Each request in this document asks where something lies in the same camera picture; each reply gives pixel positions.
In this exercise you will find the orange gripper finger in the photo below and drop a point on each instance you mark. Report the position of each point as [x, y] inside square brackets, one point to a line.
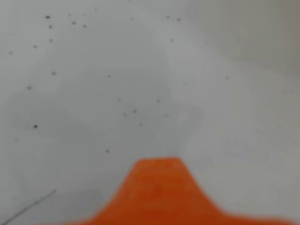
[159, 194]

